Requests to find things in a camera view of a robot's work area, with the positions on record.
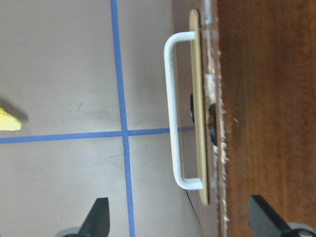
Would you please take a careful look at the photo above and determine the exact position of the white metal drawer handle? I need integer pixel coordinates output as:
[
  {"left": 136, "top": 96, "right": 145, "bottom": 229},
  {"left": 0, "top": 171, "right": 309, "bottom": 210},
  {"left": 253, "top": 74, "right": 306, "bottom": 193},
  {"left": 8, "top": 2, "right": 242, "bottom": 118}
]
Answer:
[{"left": 163, "top": 31, "right": 203, "bottom": 191}]

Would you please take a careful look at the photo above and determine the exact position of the wooden drawer with brown front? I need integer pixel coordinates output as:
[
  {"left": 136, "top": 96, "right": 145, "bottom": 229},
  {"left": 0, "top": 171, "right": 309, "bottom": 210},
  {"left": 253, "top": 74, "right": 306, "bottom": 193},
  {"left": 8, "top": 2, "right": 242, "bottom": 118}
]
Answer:
[{"left": 171, "top": 0, "right": 227, "bottom": 237}]

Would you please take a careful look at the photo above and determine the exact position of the yellow plastic corn cob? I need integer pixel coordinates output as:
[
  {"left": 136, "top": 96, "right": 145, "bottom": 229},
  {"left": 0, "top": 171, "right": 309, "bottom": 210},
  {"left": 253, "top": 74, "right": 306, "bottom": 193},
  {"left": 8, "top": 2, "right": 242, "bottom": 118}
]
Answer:
[{"left": 0, "top": 108, "right": 22, "bottom": 131}]

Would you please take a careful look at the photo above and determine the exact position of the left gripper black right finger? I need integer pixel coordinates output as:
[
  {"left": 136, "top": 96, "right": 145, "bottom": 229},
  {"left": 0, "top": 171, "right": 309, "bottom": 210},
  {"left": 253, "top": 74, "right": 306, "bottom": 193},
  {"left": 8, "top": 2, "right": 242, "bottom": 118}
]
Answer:
[{"left": 248, "top": 195, "right": 292, "bottom": 237}]

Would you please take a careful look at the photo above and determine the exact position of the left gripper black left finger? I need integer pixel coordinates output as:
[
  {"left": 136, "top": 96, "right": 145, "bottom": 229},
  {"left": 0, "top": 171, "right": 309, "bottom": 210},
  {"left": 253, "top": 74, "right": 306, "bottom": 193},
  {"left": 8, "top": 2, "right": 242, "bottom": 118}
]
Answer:
[{"left": 78, "top": 197, "right": 110, "bottom": 237}]

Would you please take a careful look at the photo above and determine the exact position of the dark brown wooden cabinet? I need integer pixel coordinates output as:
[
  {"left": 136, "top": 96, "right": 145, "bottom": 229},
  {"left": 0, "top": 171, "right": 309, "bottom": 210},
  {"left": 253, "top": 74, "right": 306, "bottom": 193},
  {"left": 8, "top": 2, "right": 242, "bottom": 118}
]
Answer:
[{"left": 218, "top": 0, "right": 316, "bottom": 237}]

